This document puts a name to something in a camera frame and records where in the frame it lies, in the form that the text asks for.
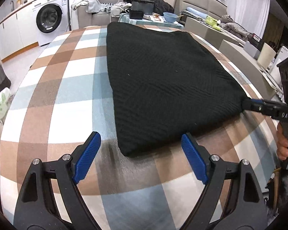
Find white base cabinet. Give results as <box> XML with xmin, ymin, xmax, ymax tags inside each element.
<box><xmin>0</xmin><ymin>5</ymin><xmax>38</xmax><ymax>59</ymax></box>

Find blue plastic bowl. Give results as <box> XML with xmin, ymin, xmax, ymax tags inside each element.
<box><xmin>163</xmin><ymin>12</ymin><xmax>178</xmax><ymax>23</ymax></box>

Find small table checkered cloth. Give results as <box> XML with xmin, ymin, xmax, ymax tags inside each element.
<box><xmin>118</xmin><ymin>14</ymin><xmax>184</xmax><ymax>30</ymax></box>

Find person's right hand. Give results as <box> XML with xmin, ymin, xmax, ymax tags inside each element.
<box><xmin>276</xmin><ymin>122</ymin><xmax>288</xmax><ymax>161</ymax></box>

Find white washing machine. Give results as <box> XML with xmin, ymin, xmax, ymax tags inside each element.
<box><xmin>32</xmin><ymin>0</ymin><xmax>71</xmax><ymax>46</ymax></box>

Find black jacket on sofa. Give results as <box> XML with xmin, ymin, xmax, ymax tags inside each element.
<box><xmin>123</xmin><ymin>0</ymin><xmax>174</xmax><ymax>15</ymax></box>

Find black knit sweater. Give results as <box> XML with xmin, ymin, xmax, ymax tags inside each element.
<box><xmin>107</xmin><ymin>22</ymin><xmax>247</xmax><ymax>156</ymax></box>

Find white green plastic bag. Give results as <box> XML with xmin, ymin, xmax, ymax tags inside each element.
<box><xmin>0</xmin><ymin>87</ymin><xmax>11</xmax><ymax>119</ymax></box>

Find plaid checkered blanket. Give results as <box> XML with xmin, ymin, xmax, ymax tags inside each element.
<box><xmin>0</xmin><ymin>23</ymin><xmax>283</xmax><ymax>230</ymax></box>

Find green cloth item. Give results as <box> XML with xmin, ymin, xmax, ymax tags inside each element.
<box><xmin>205</xmin><ymin>16</ymin><xmax>221</xmax><ymax>32</ymax></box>

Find light grey crumpled clothes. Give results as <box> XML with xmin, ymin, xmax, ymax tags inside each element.
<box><xmin>71</xmin><ymin>0</ymin><xmax>132</xmax><ymax>17</ymax></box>

